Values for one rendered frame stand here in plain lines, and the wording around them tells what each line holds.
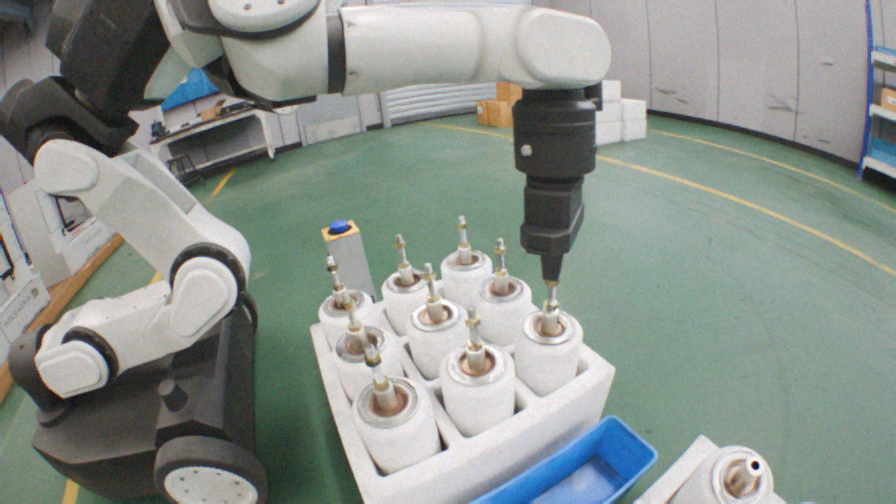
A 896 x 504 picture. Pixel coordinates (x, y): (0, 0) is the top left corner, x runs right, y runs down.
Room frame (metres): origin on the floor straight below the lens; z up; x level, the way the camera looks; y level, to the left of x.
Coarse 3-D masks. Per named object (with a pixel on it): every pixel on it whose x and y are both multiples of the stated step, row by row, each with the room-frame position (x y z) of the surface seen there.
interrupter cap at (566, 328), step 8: (536, 312) 0.38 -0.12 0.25; (560, 312) 0.37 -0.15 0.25; (528, 320) 0.37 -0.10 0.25; (536, 320) 0.37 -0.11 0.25; (560, 320) 0.36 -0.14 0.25; (568, 320) 0.36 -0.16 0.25; (528, 328) 0.35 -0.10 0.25; (536, 328) 0.35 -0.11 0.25; (560, 328) 0.34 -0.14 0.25; (568, 328) 0.34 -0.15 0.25; (528, 336) 0.34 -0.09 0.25; (536, 336) 0.33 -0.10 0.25; (544, 336) 0.33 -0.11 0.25; (552, 336) 0.33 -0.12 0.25; (560, 336) 0.33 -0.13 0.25; (568, 336) 0.32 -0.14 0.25; (544, 344) 0.32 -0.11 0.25; (552, 344) 0.31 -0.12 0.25; (560, 344) 0.31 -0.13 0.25
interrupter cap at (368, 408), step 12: (372, 384) 0.28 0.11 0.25; (396, 384) 0.28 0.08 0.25; (408, 384) 0.28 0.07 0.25; (360, 396) 0.26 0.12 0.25; (372, 396) 0.26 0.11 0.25; (396, 396) 0.26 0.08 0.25; (408, 396) 0.26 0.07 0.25; (360, 408) 0.25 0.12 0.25; (372, 408) 0.25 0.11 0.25; (396, 408) 0.25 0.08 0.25; (408, 408) 0.24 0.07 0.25; (372, 420) 0.23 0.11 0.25; (384, 420) 0.23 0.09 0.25; (396, 420) 0.23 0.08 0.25; (408, 420) 0.23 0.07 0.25
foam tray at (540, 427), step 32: (384, 320) 0.51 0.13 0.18; (320, 352) 0.43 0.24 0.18; (512, 352) 0.39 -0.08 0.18; (576, 384) 0.30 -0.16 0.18; (608, 384) 0.31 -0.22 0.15; (512, 416) 0.27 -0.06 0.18; (544, 416) 0.26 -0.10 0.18; (576, 416) 0.28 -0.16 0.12; (352, 448) 0.24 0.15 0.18; (448, 448) 0.23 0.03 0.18; (480, 448) 0.22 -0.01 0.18; (512, 448) 0.23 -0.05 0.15; (544, 448) 0.26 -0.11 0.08; (384, 480) 0.19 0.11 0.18; (416, 480) 0.19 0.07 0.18; (448, 480) 0.20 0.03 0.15; (480, 480) 0.21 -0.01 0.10
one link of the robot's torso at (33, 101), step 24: (24, 96) 0.33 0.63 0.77; (48, 96) 0.35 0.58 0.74; (72, 96) 0.37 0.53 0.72; (0, 120) 0.31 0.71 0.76; (24, 120) 0.33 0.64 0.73; (48, 120) 0.36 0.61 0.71; (96, 120) 0.39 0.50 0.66; (120, 120) 0.45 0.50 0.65; (24, 144) 0.33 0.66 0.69; (120, 144) 0.46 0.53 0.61
